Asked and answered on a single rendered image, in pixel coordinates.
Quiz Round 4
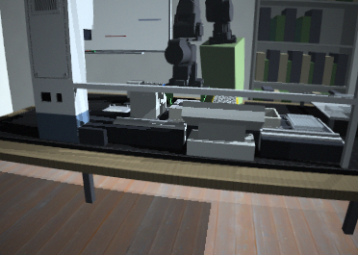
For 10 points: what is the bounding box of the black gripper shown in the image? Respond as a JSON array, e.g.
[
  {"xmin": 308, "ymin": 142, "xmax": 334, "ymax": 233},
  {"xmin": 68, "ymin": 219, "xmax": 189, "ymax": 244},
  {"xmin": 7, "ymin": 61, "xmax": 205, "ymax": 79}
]
[{"xmin": 165, "ymin": 93, "xmax": 206, "ymax": 107}]

